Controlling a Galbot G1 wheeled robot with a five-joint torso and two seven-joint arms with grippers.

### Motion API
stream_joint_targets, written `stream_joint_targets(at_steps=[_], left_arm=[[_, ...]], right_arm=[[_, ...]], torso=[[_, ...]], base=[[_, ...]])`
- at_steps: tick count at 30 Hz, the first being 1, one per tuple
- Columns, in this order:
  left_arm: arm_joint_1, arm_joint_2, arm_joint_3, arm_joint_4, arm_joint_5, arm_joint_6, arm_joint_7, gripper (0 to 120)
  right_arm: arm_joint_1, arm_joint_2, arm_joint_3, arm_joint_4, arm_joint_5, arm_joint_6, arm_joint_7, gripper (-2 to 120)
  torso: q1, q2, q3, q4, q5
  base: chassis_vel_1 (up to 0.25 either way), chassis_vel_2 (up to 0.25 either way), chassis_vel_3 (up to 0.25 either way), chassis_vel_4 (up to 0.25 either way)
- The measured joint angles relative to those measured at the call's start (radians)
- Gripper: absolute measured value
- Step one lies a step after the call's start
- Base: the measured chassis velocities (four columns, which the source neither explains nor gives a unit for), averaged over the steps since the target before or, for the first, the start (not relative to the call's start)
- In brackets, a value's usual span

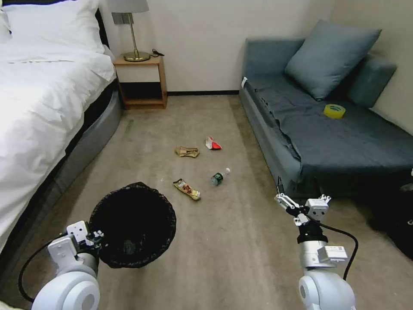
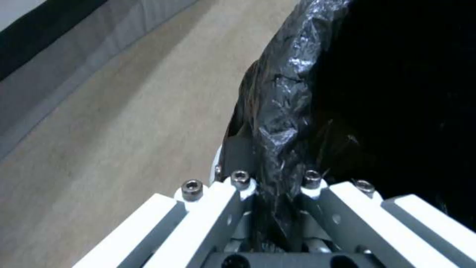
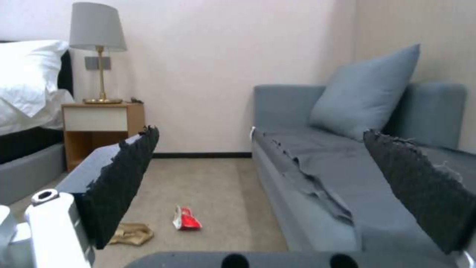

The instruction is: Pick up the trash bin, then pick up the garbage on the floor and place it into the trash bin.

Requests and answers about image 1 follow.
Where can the white bed duvet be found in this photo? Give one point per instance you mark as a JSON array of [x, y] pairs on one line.
[[42, 113]]

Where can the wooden nightstand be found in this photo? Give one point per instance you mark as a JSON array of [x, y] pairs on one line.
[[142, 82]]

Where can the crumpled brown paper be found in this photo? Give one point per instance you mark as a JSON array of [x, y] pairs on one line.
[[187, 151]]

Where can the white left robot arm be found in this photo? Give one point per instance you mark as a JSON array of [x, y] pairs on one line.
[[69, 284]]

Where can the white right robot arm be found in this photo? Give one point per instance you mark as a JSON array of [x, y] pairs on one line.
[[322, 287]]

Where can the red and white wrapper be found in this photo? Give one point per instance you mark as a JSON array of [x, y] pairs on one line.
[[213, 143]]

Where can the yellow tape roll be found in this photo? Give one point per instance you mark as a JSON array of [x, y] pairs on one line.
[[335, 110]]

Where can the black bag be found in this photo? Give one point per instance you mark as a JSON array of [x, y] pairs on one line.
[[395, 219]]

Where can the small white pillow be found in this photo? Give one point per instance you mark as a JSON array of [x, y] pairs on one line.
[[4, 29]]

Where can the white sofa tag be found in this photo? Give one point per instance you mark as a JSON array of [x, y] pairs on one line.
[[244, 82]]

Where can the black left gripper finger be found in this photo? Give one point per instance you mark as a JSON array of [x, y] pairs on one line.
[[94, 235]]

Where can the grey bed base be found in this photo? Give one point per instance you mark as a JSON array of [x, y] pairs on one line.
[[90, 142]]

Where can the brass table lamp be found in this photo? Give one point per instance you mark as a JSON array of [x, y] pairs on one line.
[[134, 32]]

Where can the large white pillow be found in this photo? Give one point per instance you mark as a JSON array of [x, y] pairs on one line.
[[55, 27]]

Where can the blue-grey sofa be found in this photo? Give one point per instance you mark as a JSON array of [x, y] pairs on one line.
[[322, 135]]

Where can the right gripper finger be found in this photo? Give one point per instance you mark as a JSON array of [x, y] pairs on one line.
[[287, 202], [325, 198]]

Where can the small blue-grey cushion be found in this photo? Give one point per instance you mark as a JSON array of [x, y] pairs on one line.
[[371, 80]]

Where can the trash bin with black bag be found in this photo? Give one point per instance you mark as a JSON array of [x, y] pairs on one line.
[[134, 226]]

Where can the crushed plastic bottle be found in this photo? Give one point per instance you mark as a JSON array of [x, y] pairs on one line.
[[219, 177]]

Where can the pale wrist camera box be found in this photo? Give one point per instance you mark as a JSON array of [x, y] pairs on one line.
[[77, 230], [316, 208]]

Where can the large blue-grey cushion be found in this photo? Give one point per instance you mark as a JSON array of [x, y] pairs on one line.
[[329, 61]]

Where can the yellow snack wrapper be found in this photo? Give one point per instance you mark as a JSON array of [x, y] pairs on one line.
[[187, 189]]

